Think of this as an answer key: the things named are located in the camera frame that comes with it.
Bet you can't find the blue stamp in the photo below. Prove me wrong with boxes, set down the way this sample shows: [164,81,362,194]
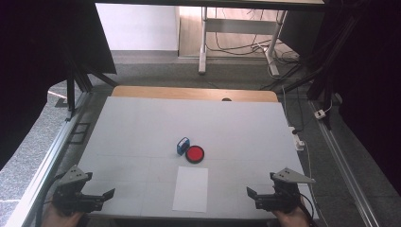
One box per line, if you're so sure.
[176,136,191,157]

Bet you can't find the white metal desk frame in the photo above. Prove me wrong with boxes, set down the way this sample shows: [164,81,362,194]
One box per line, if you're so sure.
[198,6,288,78]

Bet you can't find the white power strip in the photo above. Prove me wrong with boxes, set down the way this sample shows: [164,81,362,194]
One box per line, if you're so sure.
[288,126,305,152]

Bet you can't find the white table cover sheet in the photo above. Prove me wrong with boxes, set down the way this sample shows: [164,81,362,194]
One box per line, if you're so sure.
[77,96,320,220]

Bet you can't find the person's right hand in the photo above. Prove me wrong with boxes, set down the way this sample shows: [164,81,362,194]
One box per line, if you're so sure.
[272,201,312,227]

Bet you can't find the white paper sheet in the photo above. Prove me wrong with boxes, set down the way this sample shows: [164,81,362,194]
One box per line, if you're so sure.
[171,166,209,214]

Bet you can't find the aluminium floor rail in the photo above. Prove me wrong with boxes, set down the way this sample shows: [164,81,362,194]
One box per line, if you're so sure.
[4,91,93,227]
[306,98,383,227]

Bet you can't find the black metal stand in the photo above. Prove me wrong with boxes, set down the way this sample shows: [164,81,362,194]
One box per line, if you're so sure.
[54,44,118,123]

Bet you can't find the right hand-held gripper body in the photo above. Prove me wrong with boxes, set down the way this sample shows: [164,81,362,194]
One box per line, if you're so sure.
[269,167,317,213]

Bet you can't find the dark desk panel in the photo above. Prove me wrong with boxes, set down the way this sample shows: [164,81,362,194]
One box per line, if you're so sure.
[278,9,326,59]

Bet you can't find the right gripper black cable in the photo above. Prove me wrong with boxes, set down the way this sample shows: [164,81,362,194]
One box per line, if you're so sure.
[296,195,318,227]

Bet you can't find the person's left hand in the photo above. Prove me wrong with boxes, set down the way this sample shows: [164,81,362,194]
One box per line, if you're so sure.
[41,204,85,227]

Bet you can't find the round red ink pad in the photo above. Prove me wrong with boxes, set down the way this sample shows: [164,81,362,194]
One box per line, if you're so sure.
[184,145,205,165]

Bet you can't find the black curtain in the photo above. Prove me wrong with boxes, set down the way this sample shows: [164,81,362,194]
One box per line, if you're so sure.
[306,0,401,197]
[0,0,117,171]

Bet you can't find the black floor outlet frame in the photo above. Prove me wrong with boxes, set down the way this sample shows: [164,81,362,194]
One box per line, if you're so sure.
[68,122,92,146]

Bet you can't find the black floor cables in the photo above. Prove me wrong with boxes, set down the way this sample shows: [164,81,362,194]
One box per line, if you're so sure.
[204,9,304,93]

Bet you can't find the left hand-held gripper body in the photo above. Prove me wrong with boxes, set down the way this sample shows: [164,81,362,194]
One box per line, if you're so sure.
[51,165,104,214]

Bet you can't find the wooden table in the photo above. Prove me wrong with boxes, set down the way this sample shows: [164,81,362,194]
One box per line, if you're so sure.
[77,85,320,220]

